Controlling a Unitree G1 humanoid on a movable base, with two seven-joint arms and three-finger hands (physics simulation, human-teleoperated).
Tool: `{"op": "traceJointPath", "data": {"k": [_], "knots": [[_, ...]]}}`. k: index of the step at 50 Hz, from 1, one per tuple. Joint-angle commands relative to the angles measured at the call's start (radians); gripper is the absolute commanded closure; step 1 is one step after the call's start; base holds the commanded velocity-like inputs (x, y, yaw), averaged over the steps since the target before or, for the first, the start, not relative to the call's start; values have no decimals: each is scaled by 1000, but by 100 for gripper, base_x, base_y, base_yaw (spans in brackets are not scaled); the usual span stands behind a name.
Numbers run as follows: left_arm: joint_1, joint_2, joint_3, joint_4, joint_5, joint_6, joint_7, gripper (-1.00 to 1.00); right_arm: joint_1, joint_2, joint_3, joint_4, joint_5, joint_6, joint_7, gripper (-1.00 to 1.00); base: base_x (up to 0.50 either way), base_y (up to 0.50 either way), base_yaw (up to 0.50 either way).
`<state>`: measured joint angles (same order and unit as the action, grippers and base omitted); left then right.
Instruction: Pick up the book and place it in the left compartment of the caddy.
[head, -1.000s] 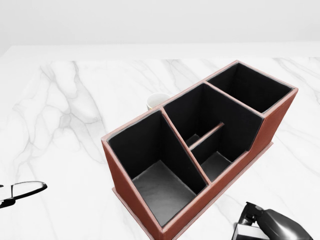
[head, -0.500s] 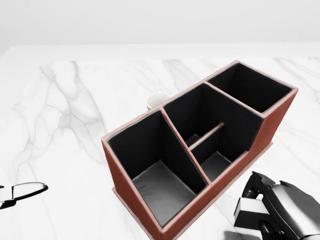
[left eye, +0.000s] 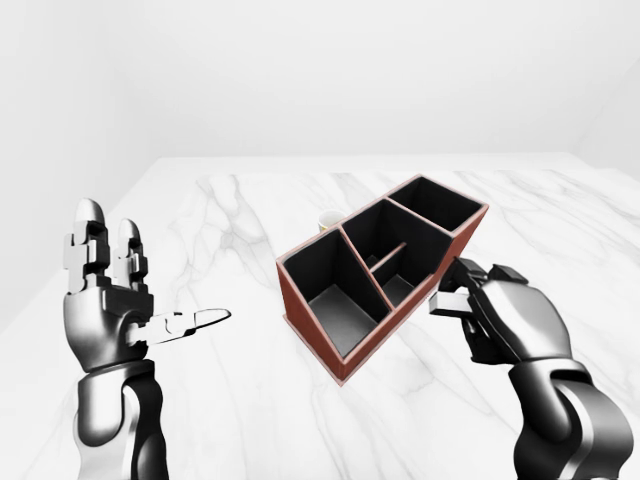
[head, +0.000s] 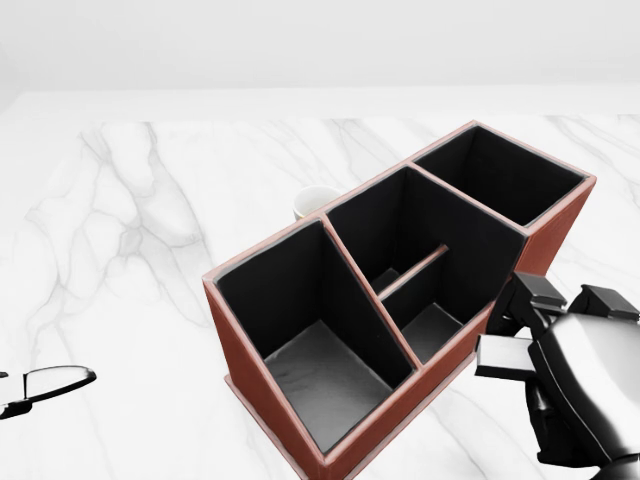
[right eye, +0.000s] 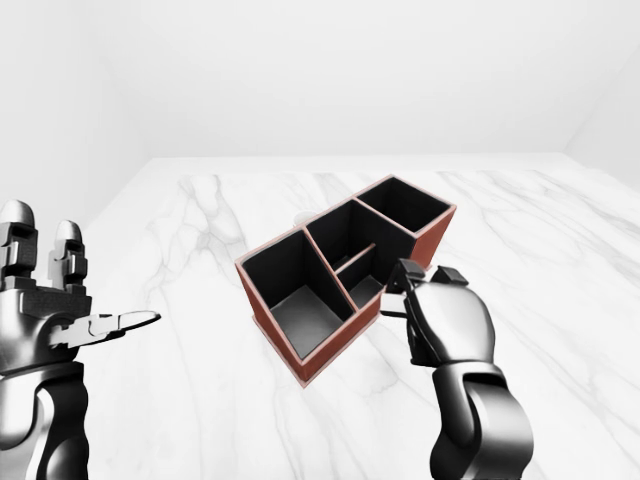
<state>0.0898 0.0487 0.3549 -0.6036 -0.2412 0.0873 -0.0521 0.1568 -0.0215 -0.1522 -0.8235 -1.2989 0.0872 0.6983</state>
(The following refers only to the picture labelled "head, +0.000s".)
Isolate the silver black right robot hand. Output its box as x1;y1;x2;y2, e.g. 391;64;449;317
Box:
473;270;640;467

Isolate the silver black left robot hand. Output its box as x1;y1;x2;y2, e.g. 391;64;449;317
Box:
0;365;98;421

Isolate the red-brown desk caddy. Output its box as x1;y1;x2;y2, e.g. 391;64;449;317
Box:
201;119;598;480

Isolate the white mug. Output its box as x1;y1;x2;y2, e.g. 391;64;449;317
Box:
292;185;343;223

